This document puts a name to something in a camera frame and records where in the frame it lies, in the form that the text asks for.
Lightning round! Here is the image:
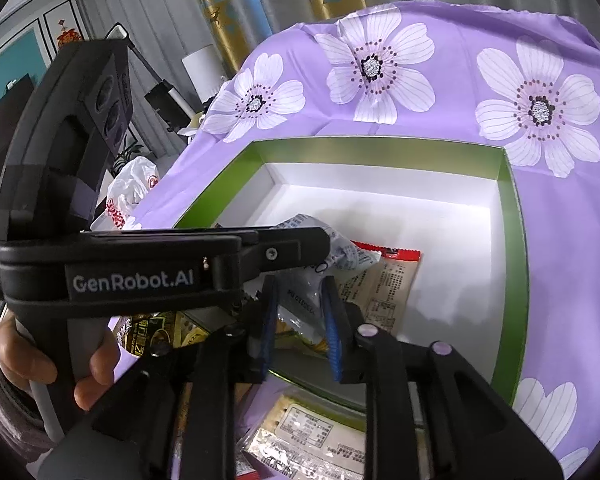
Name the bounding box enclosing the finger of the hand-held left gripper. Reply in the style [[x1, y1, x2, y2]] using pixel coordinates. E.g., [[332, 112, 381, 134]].
[[207, 226, 332, 293]]

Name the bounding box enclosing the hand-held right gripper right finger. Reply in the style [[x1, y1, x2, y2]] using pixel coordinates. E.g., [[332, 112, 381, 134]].
[[321, 276, 566, 480]]

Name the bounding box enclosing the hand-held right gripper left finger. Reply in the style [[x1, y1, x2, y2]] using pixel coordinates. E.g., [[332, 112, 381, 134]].
[[87, 275, 281, 480]]

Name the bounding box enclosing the yellow green snack packet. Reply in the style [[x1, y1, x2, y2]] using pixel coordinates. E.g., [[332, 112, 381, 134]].
[[272, 317, 331, 361]]

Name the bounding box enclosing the brown snack packet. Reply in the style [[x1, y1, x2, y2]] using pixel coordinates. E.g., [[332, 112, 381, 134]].
[[115, 310, 208, 358]]

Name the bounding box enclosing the white blue snack packet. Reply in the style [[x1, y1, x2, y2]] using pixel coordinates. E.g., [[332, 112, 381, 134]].
[[252, 212, 383, 333]]

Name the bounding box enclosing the beige red-edged snack packet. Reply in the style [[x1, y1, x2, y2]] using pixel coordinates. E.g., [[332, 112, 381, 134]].
[[337, 241, 423, 336]]

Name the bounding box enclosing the pale yellow snack packet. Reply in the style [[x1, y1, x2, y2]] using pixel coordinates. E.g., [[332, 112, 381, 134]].
[[237, 394, 371, 480]]

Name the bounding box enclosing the red white snack packet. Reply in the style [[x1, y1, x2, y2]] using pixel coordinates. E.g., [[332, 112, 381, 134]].
[[242, 447, 272, 480]]

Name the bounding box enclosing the green cardboard box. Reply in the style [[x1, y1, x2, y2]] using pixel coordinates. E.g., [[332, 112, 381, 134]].
[[172, 136, 531, 411]]

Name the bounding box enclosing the person's left forearm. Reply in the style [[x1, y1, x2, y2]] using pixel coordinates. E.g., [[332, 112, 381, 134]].
[[0, 340, 56, 463]]

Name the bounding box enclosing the person's left hand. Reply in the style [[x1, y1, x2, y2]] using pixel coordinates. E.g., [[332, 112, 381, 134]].
[[0, 310, 123, 413]]

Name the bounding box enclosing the white plastic bag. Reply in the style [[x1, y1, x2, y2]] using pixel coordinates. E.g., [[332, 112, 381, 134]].
[[90, 156, 161, 231]]

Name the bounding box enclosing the potted plant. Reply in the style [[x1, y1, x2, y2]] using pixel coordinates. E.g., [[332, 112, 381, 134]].
[[111, 135, 146, 176]]

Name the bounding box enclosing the black white upright vacuum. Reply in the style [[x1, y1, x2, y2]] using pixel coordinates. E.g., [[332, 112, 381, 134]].
[[105, 25, 191, 133]]

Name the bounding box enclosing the purple floral cloth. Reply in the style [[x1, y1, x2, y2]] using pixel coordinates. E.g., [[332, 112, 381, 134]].
[[25, 0, 600, 480]]

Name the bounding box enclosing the teal wall picture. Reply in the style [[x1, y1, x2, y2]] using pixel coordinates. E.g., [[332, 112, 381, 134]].
[[0, 27, 56, 116]]

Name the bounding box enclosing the small red wall decoration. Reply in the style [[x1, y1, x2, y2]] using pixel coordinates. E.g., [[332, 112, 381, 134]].
[[56, 17, 87, 52]]

